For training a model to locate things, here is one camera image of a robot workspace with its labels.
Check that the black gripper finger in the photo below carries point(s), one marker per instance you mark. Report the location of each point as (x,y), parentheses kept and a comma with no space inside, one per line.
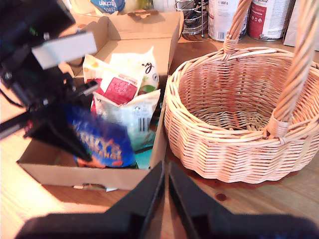
(189,199)
(57,129)
(147,199)

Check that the blue Terry's chocolate bag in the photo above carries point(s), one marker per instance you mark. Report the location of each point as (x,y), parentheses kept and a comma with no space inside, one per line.
(109,144)

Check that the woven wicker basket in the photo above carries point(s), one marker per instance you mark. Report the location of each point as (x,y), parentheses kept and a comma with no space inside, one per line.
(224,154)

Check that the red and cream egg bag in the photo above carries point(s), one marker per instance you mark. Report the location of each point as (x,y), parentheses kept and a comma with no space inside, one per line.
(117,87)

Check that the cream Galaxy egg bag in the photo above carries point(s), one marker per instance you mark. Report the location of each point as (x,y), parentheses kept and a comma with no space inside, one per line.
(129,112)

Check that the green Galaxy truffle egg bag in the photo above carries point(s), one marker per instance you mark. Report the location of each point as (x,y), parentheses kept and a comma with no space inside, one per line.
(150,87)

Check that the brown cardboard box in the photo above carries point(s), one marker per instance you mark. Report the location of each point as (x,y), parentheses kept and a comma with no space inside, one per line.
(74,174)

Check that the white Porlex box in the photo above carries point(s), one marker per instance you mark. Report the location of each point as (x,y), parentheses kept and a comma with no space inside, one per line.
(163,5)

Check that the teal card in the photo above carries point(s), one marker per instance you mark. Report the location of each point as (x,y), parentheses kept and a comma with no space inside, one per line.
(144,160)

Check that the kitchen towel pack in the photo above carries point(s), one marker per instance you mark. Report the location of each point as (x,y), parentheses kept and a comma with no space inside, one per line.
(108,5)

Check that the red label tin can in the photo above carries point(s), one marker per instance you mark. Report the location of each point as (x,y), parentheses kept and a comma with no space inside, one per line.
(266,22)

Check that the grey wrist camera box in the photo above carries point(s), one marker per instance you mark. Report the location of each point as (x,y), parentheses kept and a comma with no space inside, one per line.
(64,48)

